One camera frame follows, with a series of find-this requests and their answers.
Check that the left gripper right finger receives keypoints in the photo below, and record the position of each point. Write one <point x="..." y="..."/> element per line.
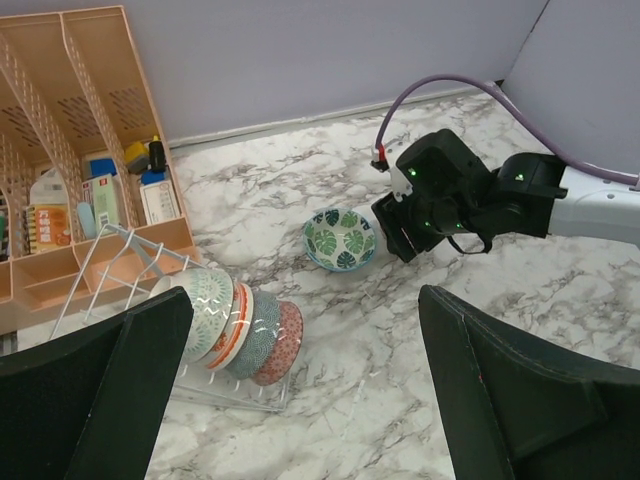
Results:
<point x="515" y="406"/>

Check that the black yellow marker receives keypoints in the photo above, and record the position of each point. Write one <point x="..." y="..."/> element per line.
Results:
<point x="157" y="156"/>

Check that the blue wave outside bowl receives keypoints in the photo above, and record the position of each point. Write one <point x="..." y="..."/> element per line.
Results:
<point x="261" y="339"/>

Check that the green white box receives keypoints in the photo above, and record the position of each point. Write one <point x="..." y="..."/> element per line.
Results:
<point x="104" y="194"/>

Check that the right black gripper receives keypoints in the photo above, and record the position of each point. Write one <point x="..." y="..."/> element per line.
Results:
<point x="449" y="186"/>

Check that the orange white floral bowl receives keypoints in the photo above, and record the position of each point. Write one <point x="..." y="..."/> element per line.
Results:
<point x="233" y="337"/>

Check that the white paper pack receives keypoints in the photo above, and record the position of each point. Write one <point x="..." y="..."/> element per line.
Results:
<point x="48" y="189"/>

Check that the white label box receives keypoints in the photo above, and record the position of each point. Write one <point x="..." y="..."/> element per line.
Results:
<point x="159" y="202"/>

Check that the red floral outside bowl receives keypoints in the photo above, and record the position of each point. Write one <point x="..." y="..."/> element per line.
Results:
<point x="286" y="348"/>

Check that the green mandala pattern bowl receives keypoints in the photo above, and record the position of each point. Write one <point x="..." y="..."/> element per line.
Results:
<point x="211" y="293"/>

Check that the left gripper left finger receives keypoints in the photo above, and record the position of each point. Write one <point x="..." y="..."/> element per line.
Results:
<point x="89" y="405"/>

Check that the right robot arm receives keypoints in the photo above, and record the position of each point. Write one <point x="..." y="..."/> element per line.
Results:
<point x="538" y="195"/>

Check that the green leaf pattern bowl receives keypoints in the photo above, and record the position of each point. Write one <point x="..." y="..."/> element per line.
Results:
<point x="339" y="240"/>

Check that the orange plastic file organizer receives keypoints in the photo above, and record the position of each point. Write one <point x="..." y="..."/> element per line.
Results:
<point x="72" y="88"/>

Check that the light blue eraser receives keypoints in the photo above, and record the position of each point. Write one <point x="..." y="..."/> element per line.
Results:
<point x="86" y="219"/>

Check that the blue box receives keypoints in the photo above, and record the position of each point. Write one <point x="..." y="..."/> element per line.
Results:
<point x="101" y="166"/>

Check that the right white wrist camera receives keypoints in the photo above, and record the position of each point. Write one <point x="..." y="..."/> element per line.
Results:
<point x="384" y="159"/>

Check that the orange spiral notebook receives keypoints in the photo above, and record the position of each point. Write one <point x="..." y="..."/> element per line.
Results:
<point x="48" y="227"/>

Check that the white wire dish rack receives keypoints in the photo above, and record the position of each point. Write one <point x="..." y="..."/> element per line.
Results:
<point x="125" y="300"/>

